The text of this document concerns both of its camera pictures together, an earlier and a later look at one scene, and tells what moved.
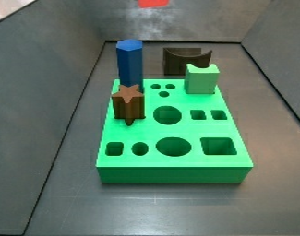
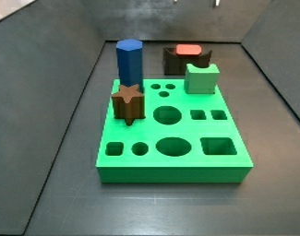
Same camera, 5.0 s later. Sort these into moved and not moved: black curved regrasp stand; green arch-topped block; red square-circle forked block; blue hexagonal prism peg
Moved: red square-circle forked block
Not moved: blue hexagonal prism peg; black curved regrasp stand; green arch-topped block
